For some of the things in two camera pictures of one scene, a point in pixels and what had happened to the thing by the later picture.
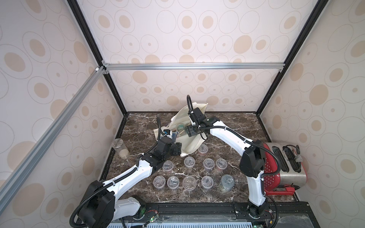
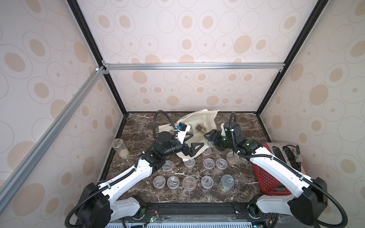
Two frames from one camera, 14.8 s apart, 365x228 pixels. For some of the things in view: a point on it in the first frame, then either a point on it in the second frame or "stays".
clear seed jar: x=173 y=182 stays
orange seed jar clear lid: x=189 y=162 stays
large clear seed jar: x=227 y=183 stays
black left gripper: x=177 y=147 to x=191 y=151
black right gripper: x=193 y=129 to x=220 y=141
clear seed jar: x=207 y=182 stays
